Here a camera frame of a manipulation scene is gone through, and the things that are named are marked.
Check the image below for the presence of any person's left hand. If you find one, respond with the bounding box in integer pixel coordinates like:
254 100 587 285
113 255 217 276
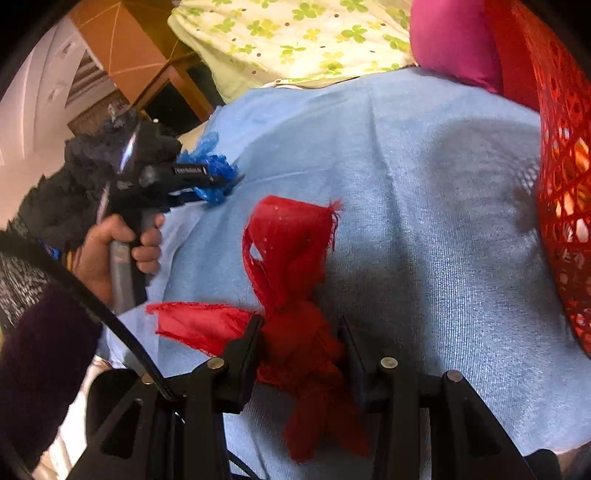
74 213 164 308

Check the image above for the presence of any light blue cloth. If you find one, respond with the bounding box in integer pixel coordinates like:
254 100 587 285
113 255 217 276
99 67 591 480

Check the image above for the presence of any person's left forearm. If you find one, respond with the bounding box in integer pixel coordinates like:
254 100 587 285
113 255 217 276
0 152 112 472

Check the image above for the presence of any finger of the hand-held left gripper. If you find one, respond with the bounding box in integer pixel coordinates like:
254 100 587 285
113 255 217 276
159 190 206 214
154 162 245 188

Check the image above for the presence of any green clover print blanket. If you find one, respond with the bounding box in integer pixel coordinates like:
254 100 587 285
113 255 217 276
167 0 416 104

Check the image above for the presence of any magenta cushion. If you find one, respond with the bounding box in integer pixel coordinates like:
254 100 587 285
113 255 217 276
410 0 505 94

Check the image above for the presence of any orange wooden cabinet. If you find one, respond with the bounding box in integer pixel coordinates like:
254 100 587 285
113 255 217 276
69 0 218 134

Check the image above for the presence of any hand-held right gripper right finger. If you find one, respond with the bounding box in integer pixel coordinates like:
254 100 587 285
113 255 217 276
339 316 527 480

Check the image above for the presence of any black cable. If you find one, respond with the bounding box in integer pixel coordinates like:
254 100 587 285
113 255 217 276
0 231 174 402

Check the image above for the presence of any blue cloth strip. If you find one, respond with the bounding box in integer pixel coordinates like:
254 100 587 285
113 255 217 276
178 132 241 206

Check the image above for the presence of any red plastic mesh basket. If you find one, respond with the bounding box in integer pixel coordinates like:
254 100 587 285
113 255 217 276
485 0 591 358

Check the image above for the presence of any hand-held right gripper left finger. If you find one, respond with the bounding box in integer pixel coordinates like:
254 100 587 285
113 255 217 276
69 316 265 480

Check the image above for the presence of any red cloth strip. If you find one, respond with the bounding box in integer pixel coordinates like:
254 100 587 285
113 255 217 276
147 195 370 462

